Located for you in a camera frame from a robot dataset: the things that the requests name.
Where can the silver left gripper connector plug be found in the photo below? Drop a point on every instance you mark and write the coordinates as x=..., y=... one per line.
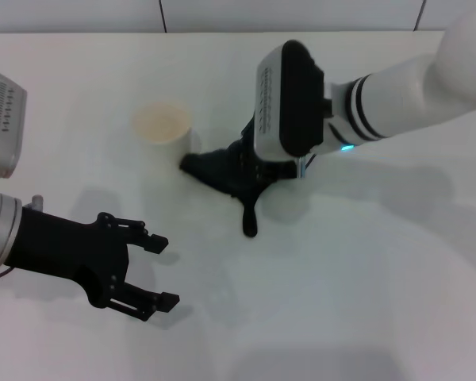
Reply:
x=35, y=201

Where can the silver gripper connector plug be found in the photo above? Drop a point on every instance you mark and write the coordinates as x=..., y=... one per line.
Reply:
x=301, y=168
x=35, y=201

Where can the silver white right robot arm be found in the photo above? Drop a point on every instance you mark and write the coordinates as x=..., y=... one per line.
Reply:
x=400, y=99

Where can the white paper cup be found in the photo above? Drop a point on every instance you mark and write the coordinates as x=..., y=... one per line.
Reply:
x=160, y=123

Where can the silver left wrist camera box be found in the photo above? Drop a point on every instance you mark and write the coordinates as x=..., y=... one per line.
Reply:
x=2, y=131

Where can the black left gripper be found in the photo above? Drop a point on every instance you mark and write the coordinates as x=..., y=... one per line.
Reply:
x=63, y=250

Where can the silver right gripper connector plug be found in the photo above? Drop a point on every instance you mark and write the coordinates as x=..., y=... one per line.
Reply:
x=301, y=168

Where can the dark rag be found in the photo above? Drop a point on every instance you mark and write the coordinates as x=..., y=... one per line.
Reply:
x=210, y=166

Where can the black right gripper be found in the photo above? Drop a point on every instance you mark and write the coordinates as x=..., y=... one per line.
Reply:
x=275, y=170

